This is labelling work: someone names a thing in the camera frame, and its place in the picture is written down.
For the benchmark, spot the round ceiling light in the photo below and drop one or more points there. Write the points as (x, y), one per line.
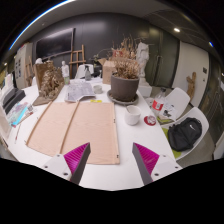
(176, 30)

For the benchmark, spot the grey round plant saucer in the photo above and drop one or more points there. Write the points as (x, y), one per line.
(115, 99)

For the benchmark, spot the clear red-labelled drink bottle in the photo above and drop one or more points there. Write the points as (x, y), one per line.
(158, 104)

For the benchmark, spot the white ceramic mug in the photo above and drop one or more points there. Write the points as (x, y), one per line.
(132, 116)

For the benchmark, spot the dark wall blackboard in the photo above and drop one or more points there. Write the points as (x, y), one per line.
(55, 42)

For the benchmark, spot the tall white plaster statue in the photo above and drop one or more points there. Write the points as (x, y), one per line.
(143, 58)

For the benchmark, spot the black backpack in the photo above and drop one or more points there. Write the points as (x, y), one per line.
(184, 134)

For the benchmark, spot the open printed newspaper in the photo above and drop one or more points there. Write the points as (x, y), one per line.
(78, 91)

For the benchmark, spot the brown cardboard box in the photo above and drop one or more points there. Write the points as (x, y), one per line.
(107, 70)

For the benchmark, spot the colourful flat book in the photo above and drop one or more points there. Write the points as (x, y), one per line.
(18, 113)

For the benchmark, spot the small white cup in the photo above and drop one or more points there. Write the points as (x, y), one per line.
(97, 89)

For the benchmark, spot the flat round red coaster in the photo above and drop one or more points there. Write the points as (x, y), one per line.
(150, 120)

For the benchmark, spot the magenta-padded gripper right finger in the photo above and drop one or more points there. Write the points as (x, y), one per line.
(154, 164)

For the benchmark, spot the wooden mannequin figure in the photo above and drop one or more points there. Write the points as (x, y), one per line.
(191, 85)

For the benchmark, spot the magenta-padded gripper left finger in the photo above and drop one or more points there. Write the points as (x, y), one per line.
(68, 164)

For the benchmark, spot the grey pot with dried plant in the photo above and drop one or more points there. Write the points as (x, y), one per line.
(124, 83)

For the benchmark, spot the clear spray bottle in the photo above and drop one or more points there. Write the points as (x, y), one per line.
(87, 74)

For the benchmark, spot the black flat case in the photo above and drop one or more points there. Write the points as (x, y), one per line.
(12, 98)

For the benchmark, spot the beige cloth mat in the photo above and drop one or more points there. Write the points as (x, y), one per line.
(83, 131)

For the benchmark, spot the small yellow tag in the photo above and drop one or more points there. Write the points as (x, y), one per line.
(96, 101)

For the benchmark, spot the wooden easel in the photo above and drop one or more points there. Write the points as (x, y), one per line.
(77, 60)

